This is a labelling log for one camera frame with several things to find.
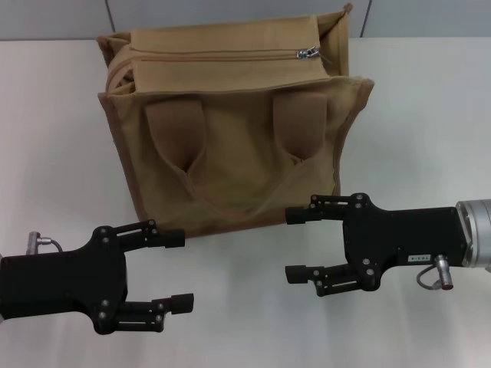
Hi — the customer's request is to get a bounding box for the silver metal zipper pull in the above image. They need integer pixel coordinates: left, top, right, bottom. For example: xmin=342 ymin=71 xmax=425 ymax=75
xmin=295 ymin=46 xmax=334 ymax=66

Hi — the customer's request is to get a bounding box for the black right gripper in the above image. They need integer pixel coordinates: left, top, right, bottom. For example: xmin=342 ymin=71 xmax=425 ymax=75
xmin=285 ymin=192 xmax=471 ymax=298

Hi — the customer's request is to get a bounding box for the khaki canvas food bag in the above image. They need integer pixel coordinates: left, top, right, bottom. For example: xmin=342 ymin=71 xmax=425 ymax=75
xmin=94 ymin=2 xmax=375 ymax=241

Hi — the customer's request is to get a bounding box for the right gripper connector cable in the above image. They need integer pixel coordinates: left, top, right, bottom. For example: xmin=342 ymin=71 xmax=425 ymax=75
xmin=416 ymin=255 xmax=454 ymax=289

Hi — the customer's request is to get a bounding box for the left gripper connector cable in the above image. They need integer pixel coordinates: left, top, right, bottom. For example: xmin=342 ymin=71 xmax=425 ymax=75
xmin=25 ymin=231 xmax=64 ymax=255

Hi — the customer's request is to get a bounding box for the gripper connector cable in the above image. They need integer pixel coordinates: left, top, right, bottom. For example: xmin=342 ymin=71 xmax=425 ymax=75
xmin=25 ymin=231 xmax=64 ymax=255
xmin=416 ymin=255 xmax=454 ymax=289

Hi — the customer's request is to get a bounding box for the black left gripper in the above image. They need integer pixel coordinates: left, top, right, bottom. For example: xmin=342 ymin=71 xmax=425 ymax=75
xmin=0 ymin=218 xmax=195 ymax=335

